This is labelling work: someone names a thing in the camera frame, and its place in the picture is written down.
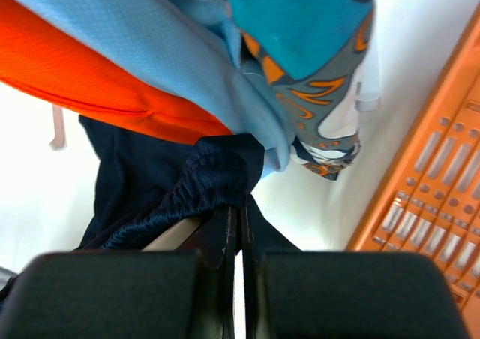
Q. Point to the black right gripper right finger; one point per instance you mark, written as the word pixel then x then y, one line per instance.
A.
pixel 291 293

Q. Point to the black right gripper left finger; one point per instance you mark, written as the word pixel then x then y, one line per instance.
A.
pixel 181 293

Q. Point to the navy blue shorts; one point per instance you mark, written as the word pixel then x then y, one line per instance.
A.
pixel 145 185

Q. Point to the light blue shorts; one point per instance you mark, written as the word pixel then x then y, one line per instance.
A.
pixel 188 48

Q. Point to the patterned blue orange shorts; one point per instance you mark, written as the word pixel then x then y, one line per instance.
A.
pixel 311 53

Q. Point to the orange plastic basket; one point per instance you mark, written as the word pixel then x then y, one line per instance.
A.
pixel 428 201

